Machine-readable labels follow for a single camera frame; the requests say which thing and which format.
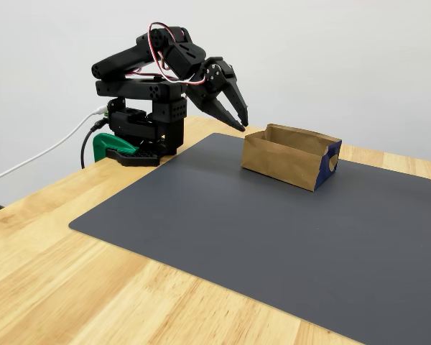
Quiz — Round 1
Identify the brown paper bag tray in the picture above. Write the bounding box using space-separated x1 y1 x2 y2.
240 123 343 193

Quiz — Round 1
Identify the green table clamp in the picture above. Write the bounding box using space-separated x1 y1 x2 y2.
91 132 142 163

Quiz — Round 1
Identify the gray rubber mat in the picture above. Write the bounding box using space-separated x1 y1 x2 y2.
68 132 431 345

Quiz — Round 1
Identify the red and white servo cable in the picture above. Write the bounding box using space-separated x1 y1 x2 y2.
148 22 210 88

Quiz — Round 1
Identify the black cable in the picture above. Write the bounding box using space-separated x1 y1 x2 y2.
79 119 111 170

